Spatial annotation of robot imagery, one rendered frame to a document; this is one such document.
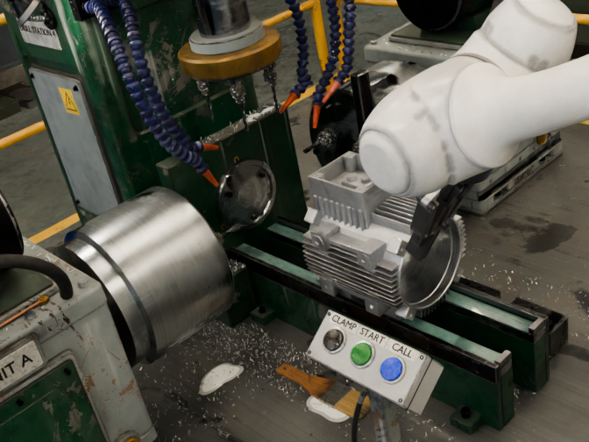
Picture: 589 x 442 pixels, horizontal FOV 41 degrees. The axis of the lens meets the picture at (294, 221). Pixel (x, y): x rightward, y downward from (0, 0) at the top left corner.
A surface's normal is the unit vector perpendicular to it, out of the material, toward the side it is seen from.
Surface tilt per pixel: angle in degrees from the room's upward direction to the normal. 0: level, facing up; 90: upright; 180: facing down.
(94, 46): 90
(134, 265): 47
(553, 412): 0
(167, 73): 90
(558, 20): 42
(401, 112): 25
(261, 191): 90
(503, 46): 85
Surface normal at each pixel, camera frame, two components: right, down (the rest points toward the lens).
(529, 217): -0.18, -0.85
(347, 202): -0.71, 0.46
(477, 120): -0.31, 0.22
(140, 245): 0.25, -0.54
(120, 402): 0.68, 0.25
